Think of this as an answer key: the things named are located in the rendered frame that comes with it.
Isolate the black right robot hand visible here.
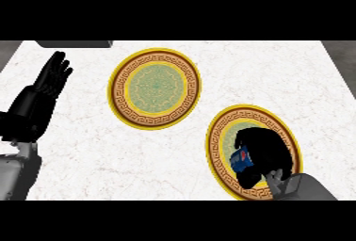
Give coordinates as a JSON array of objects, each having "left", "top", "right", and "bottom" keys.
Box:
[{"left": 234, "top": 126, "right": 296, "bottom": 190}]

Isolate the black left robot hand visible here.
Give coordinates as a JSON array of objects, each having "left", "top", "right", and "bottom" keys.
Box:
[{"left": 0, "top": 51, "right": 76, "bottom": 144}]

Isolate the blue can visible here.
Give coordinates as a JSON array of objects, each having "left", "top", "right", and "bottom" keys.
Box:
[{"left": 230, "top": 145, "right": 255, "bottom": 174}]

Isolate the yellow brown patterned plate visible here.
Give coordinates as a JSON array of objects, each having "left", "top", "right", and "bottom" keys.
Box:
[
  {"left": 107, "top": 47, "right": 203, "bottom": 131},
  {"left": 205, "top": 104, "right": 305, "bottom": 201}
]

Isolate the dark grey appliance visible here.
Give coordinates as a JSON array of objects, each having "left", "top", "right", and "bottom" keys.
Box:
[{"left": 36, "top": 40, "right": 114, "bottom": 49}]

